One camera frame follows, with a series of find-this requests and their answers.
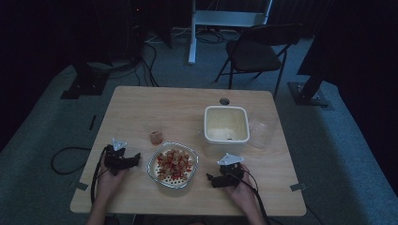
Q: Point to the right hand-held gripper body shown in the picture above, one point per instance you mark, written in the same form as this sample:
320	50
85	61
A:
231	173

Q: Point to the small brown cup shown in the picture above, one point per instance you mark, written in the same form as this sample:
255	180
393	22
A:
156	137

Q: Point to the white square container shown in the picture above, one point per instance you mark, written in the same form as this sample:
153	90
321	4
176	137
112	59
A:
226	125

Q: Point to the person's left hand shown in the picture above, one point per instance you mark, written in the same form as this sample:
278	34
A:
108	182

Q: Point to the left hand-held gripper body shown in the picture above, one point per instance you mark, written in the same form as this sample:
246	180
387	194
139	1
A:
116	159

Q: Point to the clear plastic lid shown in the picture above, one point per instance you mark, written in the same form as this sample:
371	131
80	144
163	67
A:
260	132

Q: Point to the black marker pen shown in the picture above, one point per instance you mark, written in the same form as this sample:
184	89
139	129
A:
92	122

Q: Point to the black stand base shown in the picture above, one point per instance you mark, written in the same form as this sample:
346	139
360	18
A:
86	82
308	93

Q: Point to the grey tape strip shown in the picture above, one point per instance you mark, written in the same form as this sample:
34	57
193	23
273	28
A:
82	186
298	187

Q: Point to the pile of red beige food pieces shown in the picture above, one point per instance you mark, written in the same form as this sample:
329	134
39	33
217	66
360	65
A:
174	164

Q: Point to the white metal desk frame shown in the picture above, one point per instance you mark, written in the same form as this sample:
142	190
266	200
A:
225	18

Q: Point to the black folding chair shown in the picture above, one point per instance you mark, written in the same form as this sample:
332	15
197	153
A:
255	54

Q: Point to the person's right hand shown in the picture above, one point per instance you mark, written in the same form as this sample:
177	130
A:
244	190

